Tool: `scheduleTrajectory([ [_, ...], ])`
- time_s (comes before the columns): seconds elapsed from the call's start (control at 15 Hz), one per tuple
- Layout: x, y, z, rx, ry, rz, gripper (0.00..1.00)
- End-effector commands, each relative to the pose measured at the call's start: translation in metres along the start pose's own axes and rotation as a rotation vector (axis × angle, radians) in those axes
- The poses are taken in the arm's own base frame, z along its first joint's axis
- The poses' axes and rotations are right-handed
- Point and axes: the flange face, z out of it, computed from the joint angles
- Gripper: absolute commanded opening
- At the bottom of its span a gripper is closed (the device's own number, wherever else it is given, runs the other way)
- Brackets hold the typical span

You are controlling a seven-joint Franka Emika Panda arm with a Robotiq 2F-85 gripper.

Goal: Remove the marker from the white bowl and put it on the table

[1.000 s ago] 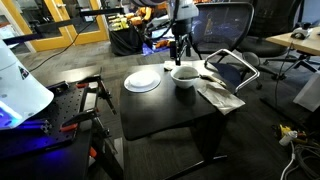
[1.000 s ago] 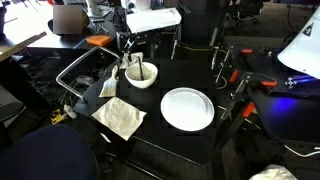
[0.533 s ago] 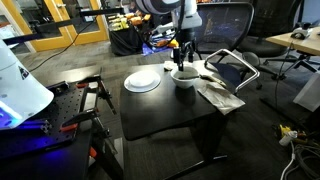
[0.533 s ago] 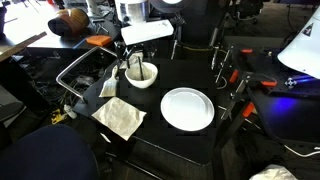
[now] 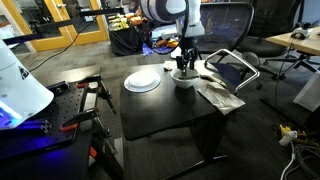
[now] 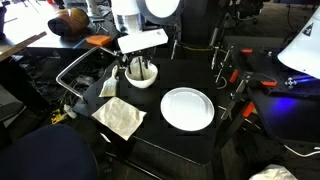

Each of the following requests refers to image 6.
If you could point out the white bowl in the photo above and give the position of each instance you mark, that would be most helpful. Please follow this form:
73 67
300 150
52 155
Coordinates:
141 80

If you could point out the black dish rack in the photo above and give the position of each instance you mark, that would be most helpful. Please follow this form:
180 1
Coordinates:
71 68

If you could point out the paintbrush with pale bristles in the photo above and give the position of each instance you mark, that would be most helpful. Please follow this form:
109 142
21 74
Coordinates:
109 86

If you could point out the crumpled white cloth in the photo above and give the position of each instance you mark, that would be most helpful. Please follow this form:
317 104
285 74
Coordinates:
273 172

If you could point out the black perforated mounting board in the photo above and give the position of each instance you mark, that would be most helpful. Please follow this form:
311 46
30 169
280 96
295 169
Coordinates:
266 63

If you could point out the beige cloth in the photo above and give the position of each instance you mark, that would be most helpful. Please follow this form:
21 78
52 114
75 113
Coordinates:
118 116

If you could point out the yellow power plug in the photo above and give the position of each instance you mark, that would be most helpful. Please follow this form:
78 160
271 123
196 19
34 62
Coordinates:
57 116

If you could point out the orange block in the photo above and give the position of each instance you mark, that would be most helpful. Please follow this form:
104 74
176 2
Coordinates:
99 40

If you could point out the black marker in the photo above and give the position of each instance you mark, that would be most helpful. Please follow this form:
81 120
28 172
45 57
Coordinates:
141 70

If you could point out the wooden board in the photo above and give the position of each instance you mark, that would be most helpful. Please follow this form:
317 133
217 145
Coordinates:
21 45

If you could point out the dark blue chair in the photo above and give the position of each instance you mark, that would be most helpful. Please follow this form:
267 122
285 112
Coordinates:
46 153

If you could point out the white power plug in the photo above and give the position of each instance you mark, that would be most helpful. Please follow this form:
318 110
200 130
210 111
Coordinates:
70 111

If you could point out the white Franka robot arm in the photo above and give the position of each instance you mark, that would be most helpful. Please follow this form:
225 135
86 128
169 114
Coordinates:
301 50

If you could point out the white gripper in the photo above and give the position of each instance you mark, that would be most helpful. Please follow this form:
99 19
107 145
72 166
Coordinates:
143 40

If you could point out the white plate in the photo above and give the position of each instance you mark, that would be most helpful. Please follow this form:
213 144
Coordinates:
187 109

